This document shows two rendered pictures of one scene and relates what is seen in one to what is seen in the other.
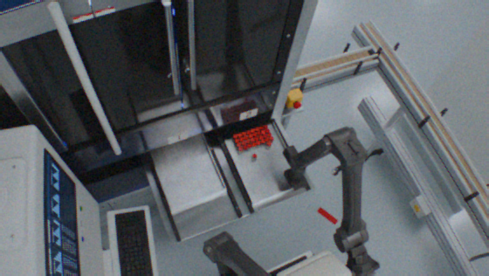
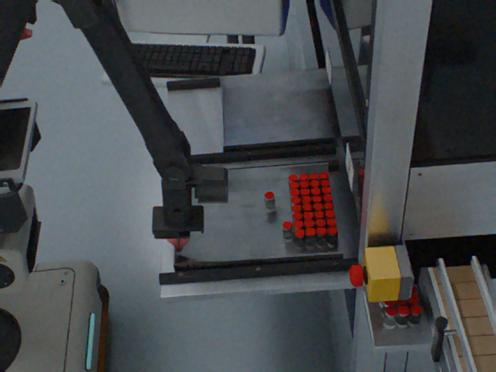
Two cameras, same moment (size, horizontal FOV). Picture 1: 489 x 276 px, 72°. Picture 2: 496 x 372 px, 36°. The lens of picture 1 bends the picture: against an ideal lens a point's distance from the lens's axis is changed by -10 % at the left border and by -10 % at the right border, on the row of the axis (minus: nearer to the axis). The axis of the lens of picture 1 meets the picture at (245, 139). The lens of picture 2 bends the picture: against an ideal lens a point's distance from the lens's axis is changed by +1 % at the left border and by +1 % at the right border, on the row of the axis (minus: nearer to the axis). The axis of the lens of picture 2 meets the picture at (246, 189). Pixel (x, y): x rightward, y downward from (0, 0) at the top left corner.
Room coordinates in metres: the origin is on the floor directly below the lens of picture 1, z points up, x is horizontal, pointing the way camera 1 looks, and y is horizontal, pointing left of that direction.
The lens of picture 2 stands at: (1.33, -0.99, 2.09)
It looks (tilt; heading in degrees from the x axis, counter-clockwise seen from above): 46 degrees down; 124
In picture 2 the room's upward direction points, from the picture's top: 5 degrees counter-clockwise
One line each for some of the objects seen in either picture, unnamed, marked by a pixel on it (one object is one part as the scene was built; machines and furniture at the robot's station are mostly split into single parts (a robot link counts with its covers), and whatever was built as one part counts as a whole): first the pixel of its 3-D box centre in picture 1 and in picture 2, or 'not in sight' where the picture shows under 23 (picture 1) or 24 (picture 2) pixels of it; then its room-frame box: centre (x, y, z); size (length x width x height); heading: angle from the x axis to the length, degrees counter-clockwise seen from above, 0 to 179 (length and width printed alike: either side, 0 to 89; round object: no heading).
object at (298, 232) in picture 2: (256, 145); (296, 211); (0.82, -0.05, 0.90); 0.18 x 0.02 x 0.05; 122
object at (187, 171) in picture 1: (185, 167); (290, 109); (0.65, 0.24, 0.90); 0.34 x 0.26 x 0.04; 33
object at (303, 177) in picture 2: (253, 141); (306, 210); (0.84, -0.04, 0.90); 0.18 x 0.02 x 0.05; 122
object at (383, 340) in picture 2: (286, 103); (404, 318); (1.11, -0.18, 0.87); 0.14 x 0.13 x 0.02; 33
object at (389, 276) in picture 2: (292, 97); (385, 274); (1.07, -0.19, 1.00); 0.08 x 0.07 x 0.07; 33
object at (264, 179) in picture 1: (263, 162); (255, 216); (0.74, -0.10, 0.90); 0.34 x 0.26 x 0.04; 32
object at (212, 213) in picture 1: (225, 169); (267, 168); (0.68, 0.06, 0.87); 0.70 x 0.48 x 0.02; 123
